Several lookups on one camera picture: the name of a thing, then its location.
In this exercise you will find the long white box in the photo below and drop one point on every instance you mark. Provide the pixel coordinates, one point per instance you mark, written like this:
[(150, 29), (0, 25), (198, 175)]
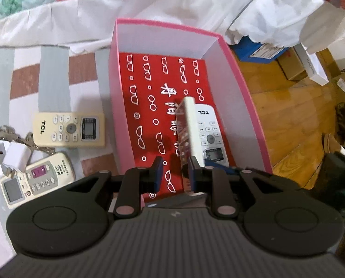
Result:
[(314, 66)]

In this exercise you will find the cream remote control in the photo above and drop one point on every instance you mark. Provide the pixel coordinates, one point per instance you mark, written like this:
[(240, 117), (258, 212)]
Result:
[(45, 130)]

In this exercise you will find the pink box with red bottom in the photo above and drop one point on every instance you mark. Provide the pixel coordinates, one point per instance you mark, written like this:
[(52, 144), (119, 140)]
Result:
[(160, 98)]

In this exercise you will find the white remote control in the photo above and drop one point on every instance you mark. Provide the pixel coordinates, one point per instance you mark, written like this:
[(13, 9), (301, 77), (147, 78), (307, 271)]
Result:
[(208, 130)]

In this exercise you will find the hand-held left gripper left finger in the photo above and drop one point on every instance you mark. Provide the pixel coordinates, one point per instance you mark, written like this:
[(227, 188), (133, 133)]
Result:
[(158, 176)]

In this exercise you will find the white remote with pink button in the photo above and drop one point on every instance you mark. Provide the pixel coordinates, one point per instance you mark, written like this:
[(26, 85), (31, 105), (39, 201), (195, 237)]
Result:
[(42, 182)]

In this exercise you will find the brown cardboard box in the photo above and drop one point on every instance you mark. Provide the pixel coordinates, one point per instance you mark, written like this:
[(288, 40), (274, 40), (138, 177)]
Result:
[(292, 66)]

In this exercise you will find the striped floor mat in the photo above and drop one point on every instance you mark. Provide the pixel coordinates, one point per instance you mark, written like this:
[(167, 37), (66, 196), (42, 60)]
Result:
[(82, 72)]

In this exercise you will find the blue box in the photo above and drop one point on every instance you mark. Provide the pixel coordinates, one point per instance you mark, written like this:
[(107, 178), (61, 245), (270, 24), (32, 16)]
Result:
[(247, 49)]

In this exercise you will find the white bed sheet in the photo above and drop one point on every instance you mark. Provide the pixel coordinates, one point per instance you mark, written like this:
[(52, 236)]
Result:
[(189, 8)]

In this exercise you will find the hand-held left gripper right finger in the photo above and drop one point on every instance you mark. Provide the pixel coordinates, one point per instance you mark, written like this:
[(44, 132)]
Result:
[(194, 176)]

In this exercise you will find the white charger plug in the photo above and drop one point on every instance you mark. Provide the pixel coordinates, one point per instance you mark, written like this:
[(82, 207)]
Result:
[(16, 156)]

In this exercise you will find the bunch of metal keys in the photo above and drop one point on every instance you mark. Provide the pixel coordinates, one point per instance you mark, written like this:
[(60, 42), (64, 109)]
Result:
[(30, 142)]

